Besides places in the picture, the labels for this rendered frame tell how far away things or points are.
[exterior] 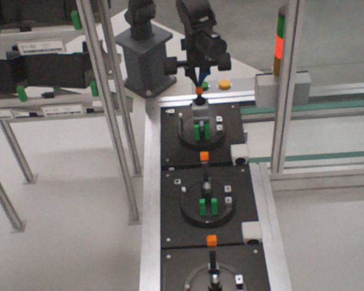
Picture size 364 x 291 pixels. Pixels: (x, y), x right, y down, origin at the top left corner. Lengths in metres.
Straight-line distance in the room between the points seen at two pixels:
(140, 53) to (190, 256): 0.70
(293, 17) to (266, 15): 2.74
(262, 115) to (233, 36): 2.05
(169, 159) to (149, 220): 0.20
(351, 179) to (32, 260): 0.87
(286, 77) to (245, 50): 2.30
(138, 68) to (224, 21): 2.10
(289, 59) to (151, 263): 0.56
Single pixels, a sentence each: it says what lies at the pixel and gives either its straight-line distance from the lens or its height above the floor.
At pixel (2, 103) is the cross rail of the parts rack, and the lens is 1.07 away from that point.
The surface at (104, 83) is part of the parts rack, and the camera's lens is 0.98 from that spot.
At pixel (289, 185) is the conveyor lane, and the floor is 0.91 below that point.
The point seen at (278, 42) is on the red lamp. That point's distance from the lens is 1.06.
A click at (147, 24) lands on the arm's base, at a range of 1.59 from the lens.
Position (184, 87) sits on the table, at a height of 0.86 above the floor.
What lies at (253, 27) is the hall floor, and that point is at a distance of 3.60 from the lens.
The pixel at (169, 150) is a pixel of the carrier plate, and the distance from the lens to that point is 1.34.
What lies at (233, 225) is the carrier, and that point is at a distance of 1.18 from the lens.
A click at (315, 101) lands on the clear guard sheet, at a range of 1.15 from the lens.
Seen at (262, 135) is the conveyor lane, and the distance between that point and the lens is 1.45.
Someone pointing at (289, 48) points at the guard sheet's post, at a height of 1.36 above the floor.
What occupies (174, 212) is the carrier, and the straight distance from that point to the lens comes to 1.21.
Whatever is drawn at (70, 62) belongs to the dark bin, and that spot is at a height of 1.36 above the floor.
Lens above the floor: 1.94
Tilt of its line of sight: 46 degrees down
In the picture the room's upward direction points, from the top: 6 degrees counter-clockwise
